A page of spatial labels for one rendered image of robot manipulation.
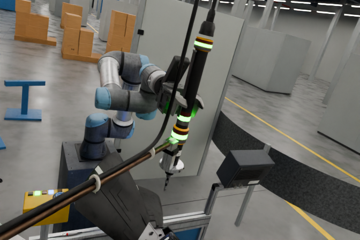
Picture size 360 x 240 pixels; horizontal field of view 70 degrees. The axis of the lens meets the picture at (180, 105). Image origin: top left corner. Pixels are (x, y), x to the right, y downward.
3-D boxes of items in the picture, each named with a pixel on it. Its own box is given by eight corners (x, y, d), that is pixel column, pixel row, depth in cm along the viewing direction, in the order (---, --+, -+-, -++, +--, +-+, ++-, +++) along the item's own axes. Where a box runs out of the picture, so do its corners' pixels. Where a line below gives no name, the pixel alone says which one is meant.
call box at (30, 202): (21, 231, 97) (22, 209, 93) (23, 211, 105) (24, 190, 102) (67, 225, 104) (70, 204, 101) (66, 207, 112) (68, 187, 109)
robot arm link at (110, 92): (96, 44, 122) (97, 87, 81) (120, 47, 126) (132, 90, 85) (94, 67, 126) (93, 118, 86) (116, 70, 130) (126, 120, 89)
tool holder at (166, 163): (171, 180, 67) (180, 147, 64) (150, 167, 70) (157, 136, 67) (187, 167, 75) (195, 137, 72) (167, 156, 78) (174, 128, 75)
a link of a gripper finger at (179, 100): (182, 124, 64) (174, 110, 72) (188, 102, 62) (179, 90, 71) (171, 122, 63) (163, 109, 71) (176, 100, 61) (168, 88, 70)
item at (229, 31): (107, 182, 282) (147, -36, 214) (106, 179, 286) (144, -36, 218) (200, 175, 339) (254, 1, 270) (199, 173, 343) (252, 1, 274)
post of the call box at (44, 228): (39, 242, 106) (41, 218, 102) (39, 236, 108) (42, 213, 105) (47, 241, 107) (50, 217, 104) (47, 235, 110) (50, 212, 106)
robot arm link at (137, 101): (124, 111, 96) (128, 83, 92) (153, 113, 100) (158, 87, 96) (126, 120, 89) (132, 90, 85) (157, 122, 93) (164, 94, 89)
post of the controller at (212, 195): (205, 215, 145) (215, 186, 138) (203, 211, 147) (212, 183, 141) (210, 215, 146) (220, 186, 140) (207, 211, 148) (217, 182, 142)
